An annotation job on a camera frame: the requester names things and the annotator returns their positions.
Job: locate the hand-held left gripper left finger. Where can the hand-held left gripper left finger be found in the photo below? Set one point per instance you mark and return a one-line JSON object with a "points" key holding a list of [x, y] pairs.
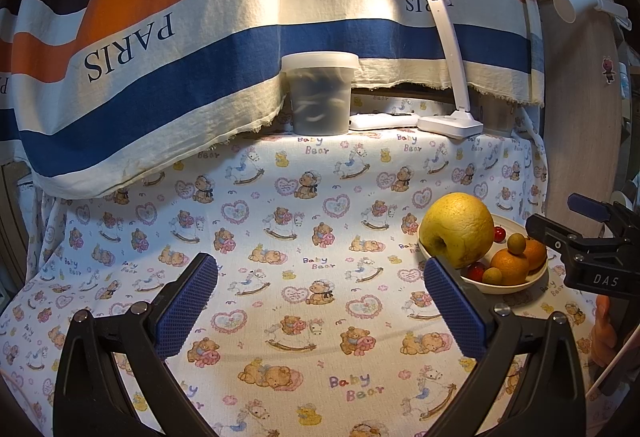
{"points": [[187, 304]]}

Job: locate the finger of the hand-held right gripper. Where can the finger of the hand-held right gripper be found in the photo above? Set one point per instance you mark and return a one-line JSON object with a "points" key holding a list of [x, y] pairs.
{"points": [[587, 207], [550, 229]]}

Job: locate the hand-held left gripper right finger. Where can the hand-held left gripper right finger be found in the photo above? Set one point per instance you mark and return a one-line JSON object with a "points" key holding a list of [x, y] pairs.
{"points": [[452, 307]]}

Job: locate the orange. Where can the orange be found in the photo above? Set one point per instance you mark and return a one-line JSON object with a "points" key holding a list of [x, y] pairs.
{"points": [[507, 267], [536, 254]]}

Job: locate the small green fruit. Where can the small green fruit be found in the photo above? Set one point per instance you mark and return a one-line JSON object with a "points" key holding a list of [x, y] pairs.
{"points": [[516, 243], [492, 275]]}

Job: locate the red cherry tomato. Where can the red cherry tomato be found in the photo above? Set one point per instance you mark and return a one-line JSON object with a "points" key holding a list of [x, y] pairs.
{"points": [[499, 233], [475, 271]]}

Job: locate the cream plate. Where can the cream plate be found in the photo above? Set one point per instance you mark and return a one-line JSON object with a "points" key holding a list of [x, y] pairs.
{"points": [[500, 287]]}

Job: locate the large yellow pomelo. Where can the large yellow pomelo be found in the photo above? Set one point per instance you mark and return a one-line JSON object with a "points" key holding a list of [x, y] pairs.
{"points": [[457, 227]]}

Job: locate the person's right hand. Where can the person's right hand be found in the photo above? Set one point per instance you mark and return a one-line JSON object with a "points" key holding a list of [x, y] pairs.
{"points": [[605, 327]]}

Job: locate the beige wooden panel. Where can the beige wooden panel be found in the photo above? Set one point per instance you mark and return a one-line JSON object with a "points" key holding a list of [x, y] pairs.
{"points": [[575, 117]]}

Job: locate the cartoon sticker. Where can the cartoon sticker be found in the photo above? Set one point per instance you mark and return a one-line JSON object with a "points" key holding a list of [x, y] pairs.
{"points": [[608, 67]]}

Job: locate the bear print cloth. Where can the bear print cloth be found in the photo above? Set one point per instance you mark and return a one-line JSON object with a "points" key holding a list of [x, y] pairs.
{"points": [[300, 217]]}

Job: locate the white desk lamp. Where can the white desk lamp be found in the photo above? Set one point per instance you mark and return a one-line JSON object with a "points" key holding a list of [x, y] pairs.
{"points": [[450, 123]]}

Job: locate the white remote control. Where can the white remote control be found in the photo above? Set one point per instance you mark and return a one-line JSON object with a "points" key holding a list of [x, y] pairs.
{"points": [[380, 122]]}

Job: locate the white cylindrical clip lamp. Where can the white cylindrical clip lamp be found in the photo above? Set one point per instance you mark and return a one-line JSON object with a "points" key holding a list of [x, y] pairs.
{"points": [[570, 6]]}

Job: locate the clear lidded plastic container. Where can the clear lidded plastic container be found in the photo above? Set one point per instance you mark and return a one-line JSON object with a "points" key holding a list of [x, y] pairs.
{"points": [[320, 102]]}

